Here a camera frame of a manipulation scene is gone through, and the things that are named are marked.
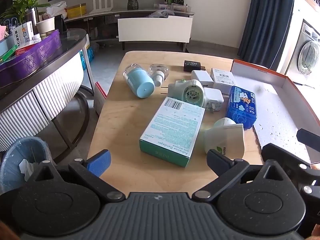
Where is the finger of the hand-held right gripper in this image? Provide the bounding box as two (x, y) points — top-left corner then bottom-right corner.
(261, 143), (320, 200)
(297, 129), (320, 153)

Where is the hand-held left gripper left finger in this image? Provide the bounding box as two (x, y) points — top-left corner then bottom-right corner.
(25, 149), (125, 203)

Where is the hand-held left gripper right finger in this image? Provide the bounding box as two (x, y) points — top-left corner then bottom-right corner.
(192, 149), (298, 203)

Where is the white plug-in device leaf logo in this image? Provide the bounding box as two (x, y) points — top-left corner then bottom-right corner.
(204, 117), (245, 160)

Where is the orange rimmed cardboard box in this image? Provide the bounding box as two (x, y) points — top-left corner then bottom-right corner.
(230, 59), (320, 164)

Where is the green white bandage box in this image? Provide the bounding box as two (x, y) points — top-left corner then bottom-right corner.
(139, 96), (206, 168)

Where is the blue plastic box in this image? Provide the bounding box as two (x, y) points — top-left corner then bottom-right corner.
(226, 85), (258, 130)

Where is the white usb charger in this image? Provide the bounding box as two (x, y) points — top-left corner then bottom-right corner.
(203, 87), (225, 114)
(191, 70), (214, 89)

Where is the white green vented plug-in device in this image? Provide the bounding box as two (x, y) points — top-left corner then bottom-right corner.
(161, 79), (205, 109)

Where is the white rectangular box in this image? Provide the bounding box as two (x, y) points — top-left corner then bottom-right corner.
(209, 67), (237, 95)

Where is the light blue toothpick container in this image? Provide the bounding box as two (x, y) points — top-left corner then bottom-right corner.
(123, 64), (155, 98)

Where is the black usb charger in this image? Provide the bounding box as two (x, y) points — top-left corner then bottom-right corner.
(183, 60), (206, 72)

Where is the clear bottle with white cap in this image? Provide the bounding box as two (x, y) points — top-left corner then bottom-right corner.
(149, 64), (170, 87)

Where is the grey board with red spine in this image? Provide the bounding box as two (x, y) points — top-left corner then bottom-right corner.
(94, 81), (108, 115)

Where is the blue trash bin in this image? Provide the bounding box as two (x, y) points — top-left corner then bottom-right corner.
(0, 136), (54, 195)

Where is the white washing machine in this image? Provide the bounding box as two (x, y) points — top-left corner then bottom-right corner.
(277, 19), (320, 85)

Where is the curved white ribbed counter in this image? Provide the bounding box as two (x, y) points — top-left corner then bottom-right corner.
(0, 27), (90, 153)

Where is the blue plastic bag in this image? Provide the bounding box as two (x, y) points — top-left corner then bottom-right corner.
(79, 46), (95, 70)

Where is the purple patterned box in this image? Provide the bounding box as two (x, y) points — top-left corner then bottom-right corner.
(0, 29), (62, 87)

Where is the dark blue curtain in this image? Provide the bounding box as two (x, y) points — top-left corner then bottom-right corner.
(237, 0), (304, 70)

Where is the red white medicine box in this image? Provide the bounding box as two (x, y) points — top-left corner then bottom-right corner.
(15, 42), (38, 56)

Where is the green flat box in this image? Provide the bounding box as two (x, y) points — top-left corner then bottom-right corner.
(0, 44), (19, 63)

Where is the white low tv cabinet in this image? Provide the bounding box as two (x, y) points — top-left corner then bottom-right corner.
(62, 6), (195, 53)

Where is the black stand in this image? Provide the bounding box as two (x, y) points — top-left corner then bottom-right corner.
(54, 14), (69, 34)

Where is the white paper cup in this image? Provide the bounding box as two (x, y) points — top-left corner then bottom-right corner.
(36, 17), (55, 35)

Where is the white blue medicine box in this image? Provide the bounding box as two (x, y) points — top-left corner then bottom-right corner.
(12, 21), (35, 45)

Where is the white router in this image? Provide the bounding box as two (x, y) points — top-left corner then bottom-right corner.
(89, 0), (113, 14)

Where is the yellow tin box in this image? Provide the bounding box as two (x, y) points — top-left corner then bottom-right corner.
(66, 3), (87, 18)

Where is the clear plastic storage box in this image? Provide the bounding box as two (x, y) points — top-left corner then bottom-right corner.
(154, 2), (192, 12)

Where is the grey plastic bag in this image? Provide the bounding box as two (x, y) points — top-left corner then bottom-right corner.
(146, 9), (175, 18)

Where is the white plastic bag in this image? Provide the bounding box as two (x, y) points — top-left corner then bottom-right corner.
(46, 1), (68, 19)

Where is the steel tumbler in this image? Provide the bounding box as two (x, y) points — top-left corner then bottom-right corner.
(25, 7), (40, 34)

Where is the green leafy plant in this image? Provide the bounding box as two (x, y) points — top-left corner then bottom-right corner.
(0, 0), (52, 25)

